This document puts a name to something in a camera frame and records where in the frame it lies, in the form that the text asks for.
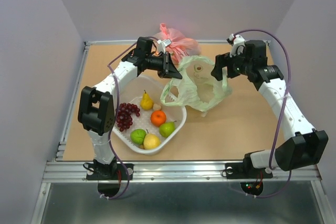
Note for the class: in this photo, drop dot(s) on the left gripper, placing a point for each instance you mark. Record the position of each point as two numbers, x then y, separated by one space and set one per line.
168 69

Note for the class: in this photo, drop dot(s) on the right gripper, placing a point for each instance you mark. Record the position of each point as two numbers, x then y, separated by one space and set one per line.
222 60

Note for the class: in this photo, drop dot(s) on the green plastic bag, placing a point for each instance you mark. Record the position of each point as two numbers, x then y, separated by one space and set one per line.
197 88

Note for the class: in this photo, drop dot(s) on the orange fake tangerine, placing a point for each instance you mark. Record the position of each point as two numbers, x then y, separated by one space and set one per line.
158 118

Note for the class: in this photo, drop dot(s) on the green fake pear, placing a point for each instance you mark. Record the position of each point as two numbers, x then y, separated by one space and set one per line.
166 129

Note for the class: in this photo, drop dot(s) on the red fake grapes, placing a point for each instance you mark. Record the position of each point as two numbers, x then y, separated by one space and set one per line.
124 117

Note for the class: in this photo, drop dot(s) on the yellow fake round pear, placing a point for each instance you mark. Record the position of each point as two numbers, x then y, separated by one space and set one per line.
151 141

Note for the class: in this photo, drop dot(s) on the green fake apple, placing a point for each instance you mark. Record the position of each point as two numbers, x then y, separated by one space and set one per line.
137 136

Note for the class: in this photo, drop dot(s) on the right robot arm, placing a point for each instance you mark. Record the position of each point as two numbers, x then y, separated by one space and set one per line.
304 144

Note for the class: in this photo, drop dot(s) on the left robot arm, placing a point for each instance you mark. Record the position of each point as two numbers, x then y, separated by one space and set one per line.
98 106

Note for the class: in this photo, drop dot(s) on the pink tied plastic bag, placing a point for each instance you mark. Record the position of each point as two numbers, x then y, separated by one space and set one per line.
181 46

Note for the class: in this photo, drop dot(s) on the small beige fake garlic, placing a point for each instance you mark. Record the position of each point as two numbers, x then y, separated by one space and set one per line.
156 107

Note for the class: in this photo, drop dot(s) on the white plastic basket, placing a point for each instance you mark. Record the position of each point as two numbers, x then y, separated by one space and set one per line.
132 93

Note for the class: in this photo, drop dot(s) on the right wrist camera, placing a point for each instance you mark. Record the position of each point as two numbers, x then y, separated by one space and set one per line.
237 43

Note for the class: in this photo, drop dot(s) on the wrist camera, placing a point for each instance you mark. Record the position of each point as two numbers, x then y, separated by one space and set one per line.
237 43
162 45

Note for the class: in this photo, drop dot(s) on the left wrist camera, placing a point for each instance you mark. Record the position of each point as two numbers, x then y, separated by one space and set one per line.
162 45

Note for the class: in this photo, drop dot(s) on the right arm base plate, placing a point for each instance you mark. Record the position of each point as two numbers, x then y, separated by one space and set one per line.
245 171

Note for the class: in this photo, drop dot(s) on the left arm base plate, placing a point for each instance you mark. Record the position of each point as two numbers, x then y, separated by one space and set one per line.
115 171

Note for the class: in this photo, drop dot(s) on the aluminium front rail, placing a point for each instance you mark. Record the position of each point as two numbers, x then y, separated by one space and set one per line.
164 172

